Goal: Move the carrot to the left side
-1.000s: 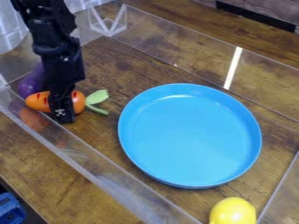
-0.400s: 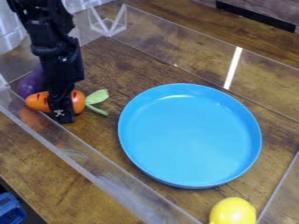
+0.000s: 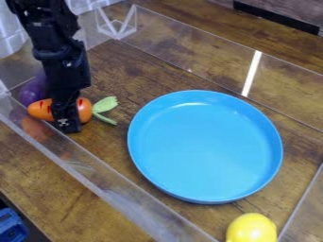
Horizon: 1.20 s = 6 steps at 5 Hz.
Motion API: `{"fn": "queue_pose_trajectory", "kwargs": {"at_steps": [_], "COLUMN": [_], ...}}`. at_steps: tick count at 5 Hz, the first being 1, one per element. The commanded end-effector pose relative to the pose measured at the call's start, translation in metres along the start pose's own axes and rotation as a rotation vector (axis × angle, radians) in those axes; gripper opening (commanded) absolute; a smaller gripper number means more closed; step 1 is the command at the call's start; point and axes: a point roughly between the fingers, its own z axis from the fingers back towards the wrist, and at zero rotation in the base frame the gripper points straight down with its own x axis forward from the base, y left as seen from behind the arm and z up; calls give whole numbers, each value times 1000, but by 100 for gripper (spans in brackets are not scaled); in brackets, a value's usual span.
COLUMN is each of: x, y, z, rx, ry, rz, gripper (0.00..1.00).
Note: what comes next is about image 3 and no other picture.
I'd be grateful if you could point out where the yellow toy lemon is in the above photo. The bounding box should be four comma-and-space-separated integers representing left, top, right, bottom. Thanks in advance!
225, 213, 277, 242

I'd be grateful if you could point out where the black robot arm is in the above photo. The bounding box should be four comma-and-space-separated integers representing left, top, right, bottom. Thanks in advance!
5, 0, 90, 133

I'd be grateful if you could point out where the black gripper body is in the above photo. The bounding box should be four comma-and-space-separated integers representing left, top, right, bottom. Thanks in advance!
38, 46, 90, 103

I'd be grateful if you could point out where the purple toy eggplant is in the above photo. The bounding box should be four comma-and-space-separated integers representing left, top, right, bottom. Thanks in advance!
18, 73, 49, 107

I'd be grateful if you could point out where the blue object at corner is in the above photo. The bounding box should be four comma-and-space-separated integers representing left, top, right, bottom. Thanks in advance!
0, 208, 29, 242

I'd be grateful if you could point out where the blue round plate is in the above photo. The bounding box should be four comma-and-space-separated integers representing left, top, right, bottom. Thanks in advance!
126, 90, 283, 204

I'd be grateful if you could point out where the orange toy carrot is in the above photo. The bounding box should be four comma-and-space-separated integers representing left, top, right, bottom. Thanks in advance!
28, 96, 118, 125

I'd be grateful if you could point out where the clear acrylic tray wall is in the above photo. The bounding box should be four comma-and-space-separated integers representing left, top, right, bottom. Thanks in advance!
0, 0, 323, 242

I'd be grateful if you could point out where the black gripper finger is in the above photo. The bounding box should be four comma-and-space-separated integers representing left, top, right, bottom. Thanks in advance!
50, 102, 81, 133

